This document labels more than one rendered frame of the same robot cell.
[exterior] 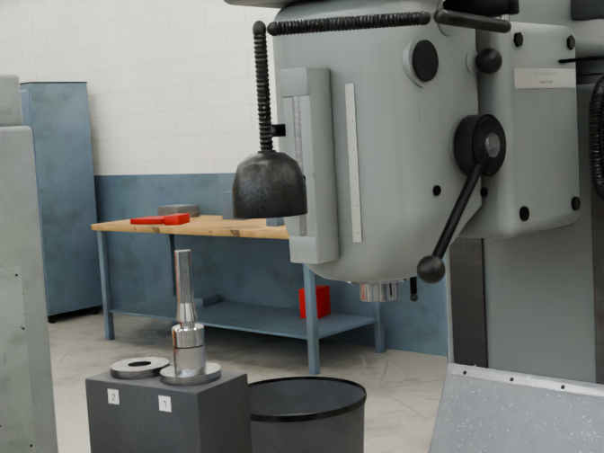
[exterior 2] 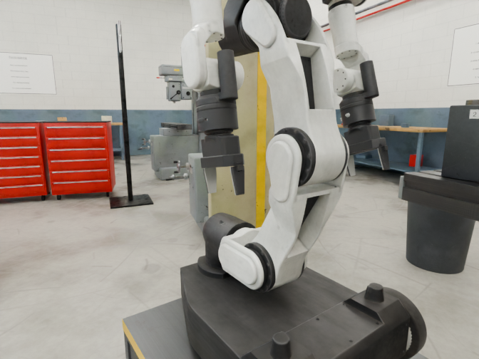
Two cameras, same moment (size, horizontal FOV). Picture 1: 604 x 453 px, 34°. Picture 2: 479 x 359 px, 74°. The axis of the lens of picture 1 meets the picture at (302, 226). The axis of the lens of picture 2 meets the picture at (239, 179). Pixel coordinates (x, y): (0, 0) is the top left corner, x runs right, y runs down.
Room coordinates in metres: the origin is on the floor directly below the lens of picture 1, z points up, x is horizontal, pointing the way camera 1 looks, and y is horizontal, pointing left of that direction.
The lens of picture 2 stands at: (0.45, 0.49, 1.11)
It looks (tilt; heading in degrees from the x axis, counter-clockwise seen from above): 12 degrees down; 24
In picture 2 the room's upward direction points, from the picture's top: straight up
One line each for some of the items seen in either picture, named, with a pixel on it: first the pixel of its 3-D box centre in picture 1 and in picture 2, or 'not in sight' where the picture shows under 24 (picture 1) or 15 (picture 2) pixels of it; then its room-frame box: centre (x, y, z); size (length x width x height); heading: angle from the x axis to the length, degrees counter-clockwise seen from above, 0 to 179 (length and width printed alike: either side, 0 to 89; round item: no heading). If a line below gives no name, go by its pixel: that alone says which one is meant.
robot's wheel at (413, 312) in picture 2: not in sight; (388, 322); (1.41, 0.43, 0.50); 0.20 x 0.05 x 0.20; 60
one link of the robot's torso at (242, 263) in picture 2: not in sight; (262, 256); (1.32, 0.80, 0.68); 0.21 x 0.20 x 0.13; 60
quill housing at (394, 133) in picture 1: (375, 137); not in sight; (1.15, -0.09, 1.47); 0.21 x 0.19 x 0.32; 47
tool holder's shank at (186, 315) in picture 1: (184, 288); not in sight; (1.41, 0.18, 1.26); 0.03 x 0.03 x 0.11
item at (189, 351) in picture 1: (189, 351); not in sight; (1.41, 0.18, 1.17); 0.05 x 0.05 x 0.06
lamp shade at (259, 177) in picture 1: (268, 182); not in sight; (0.94, 0.03, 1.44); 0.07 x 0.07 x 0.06
